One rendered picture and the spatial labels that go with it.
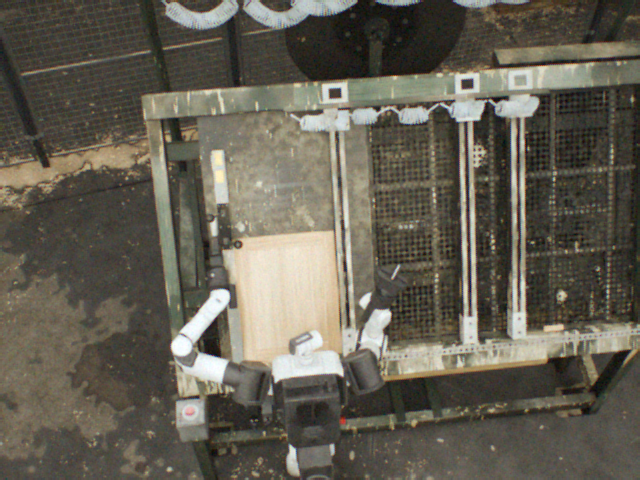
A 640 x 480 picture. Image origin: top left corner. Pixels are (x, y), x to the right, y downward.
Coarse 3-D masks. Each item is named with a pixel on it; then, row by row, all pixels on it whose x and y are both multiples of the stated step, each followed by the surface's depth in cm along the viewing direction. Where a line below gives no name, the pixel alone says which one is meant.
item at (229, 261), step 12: (216, 168) 310; (216, 180) 311; (216, 192) 312; (228, 204) 316; (228, 252) 318; (228, 264) 319; (228, 312) 324; (228, 324) 326; (240, 324) 326; (240, 336) 327; (240, 348) 329; (240, 360) 330
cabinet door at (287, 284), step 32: (256, 256) 322; (288, 256) 324; (320, 256) 325; (256, 288) 326; (288, 288) 327; (320, 288) 328; (256, 320) 329; (288, 320) 330; (320, 320) 332; (256, 352) 332; (288, 352) 333
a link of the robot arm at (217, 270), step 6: (210, 252) 301; (216, 252) 300; (222, 252) 302; (210, 258) 301; (216, 258) 301; (222, 258) 303; (216, 264) 300; (222, 264) 301; (210, 270) 300; (216, 270) 299; (222, 270) 300; (210, 276) 299; (216, 276) 298; (222, 276) 299; (228, 276) 302
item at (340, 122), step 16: (336, 128) 304; (336, 144) 313; (336, 160) 314; (336, 176) 313; (336, 192) 314; (336, 208) 315; (336, 224) 317; (336, 240) 319; (336, 256) 324; (352, 272) 322; (352, 288) 324; (352, 304) 326; (352, 320) 327; (352, 336) 329
